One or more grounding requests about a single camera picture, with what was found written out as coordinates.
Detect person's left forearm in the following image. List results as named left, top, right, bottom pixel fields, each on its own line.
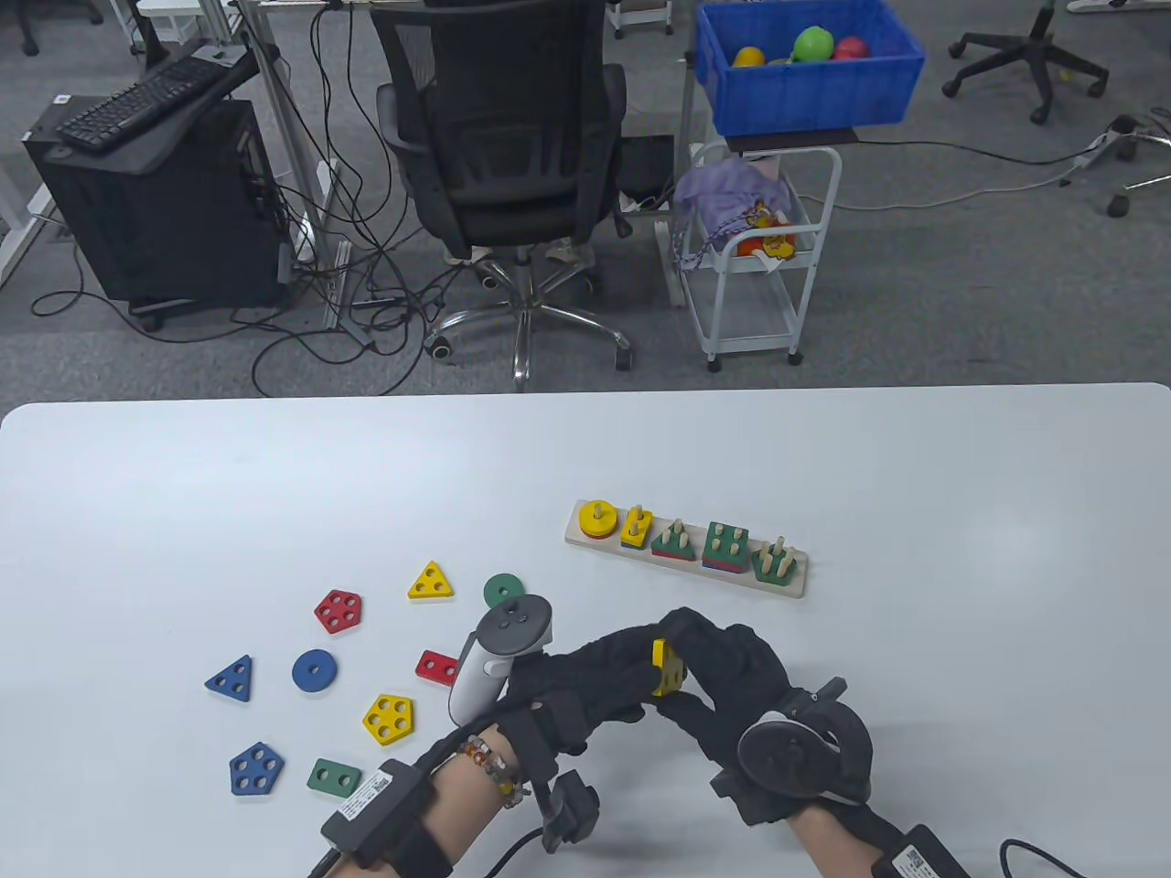
left=325, top=723, right=559, bottom=878

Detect green square block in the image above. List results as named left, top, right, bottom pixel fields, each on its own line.
left=703, top=521, right=753, bottom=563

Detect grey tracking controller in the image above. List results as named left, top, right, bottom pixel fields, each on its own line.
left=446, top=594, right=555, bottom=723
left=732, top=677, right=875, bottom=806

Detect red pentagon block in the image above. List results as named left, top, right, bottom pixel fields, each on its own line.
left=313, top=589, right=363, bottom=635

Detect white metal cart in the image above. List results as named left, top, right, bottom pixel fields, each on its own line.
left=655, top=142, right=843, bottom=371

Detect black keyboard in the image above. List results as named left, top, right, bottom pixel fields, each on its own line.
left=57, top=50, right=230, bottom=152

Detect purple cloth bag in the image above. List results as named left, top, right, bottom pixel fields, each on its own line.
left=672, top=160, right=797, bottom=271

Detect person's right hand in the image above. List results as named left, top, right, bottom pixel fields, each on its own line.
left=661, top=607, right=872, bottom=829

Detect blue circle block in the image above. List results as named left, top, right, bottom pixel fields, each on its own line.
left=291, top=648, right=338, bottom=694

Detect yellow pentagon block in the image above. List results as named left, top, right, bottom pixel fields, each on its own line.
left=363, top=694, right=415, bottom=746

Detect yellow square block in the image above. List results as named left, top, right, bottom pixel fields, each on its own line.
left=651, top=640, right=689, bottom=698

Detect blue triangle block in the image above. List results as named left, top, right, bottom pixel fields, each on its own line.
left=203, top=654, right=254, bottom=703

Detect orange yellow toy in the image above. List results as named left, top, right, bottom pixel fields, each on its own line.
left=735, top=203, right=799, bottom=275

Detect beaded bracelet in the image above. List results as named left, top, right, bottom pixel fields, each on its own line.
left=457, top=736, right=532, bottom=810

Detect yellow triangle block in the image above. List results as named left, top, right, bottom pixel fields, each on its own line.
left=407, top=560, right=456, bottom=602

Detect white floor cable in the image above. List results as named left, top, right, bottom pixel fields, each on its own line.
left=828, top=155, right=1099, bottom=213

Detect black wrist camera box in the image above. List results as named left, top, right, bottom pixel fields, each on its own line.
left=320, top=759, right=431, bottom=870
left=874, top=823, right=971, bottom=878

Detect black glove wrist strap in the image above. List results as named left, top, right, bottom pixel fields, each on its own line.
left=540, top=768, right=602, bottom=853

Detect chair leg with caster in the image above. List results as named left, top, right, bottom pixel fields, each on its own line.
left=1105, top=174, right=1171, bottom=219

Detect wooden board with posts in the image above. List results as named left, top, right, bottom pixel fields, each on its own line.
left=564, top=499, right=811, bottom=599

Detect white power strip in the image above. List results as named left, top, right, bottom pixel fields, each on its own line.
left=1070, top=128, right=1140, bottom=170

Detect black swivel office chair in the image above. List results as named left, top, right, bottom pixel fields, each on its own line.
left=942, top=0, right=1110, bottom=126

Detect black computer tower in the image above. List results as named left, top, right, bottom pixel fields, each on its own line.
left=22, top=96, right=292, bottom=312

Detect small white cart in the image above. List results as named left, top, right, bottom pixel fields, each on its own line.
left=608, top=0, right=675, bottom=39

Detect black chair base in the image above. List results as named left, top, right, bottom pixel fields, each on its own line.
left=18, top=0, right=106, bottom=58

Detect blue pentagon block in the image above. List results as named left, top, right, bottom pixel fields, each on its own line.
left=228, top=741, right=285, bottom=797

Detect black floor box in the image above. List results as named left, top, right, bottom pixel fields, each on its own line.
left=620, top=135, right=678, bottom=207

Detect blue plastic crate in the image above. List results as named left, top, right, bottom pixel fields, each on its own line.
left=693, top=0, right=926, bottom=138

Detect green rectangle block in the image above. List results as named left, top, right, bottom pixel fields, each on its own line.
left=306, top=757, right=363, bottom=797

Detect person's left hand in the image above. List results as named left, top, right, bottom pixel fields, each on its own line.
left=499, top=625, right=664, bottom=778

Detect black mesh office chair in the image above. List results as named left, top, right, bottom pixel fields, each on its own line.
left=366, top=0, right=634, bottom=392

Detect dark flat board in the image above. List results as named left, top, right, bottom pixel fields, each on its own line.
left=725, top=126, right=861, bottom=155

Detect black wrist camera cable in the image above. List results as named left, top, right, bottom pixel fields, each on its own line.
left=997, top=837, right=1080, bottom=878

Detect white desk frame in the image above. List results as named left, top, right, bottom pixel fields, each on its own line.
left=229, top=0, right=358, bottom=335

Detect bundle of black floor cables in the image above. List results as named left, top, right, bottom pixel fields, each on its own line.
left=32, top=0, right=458, bottom=399

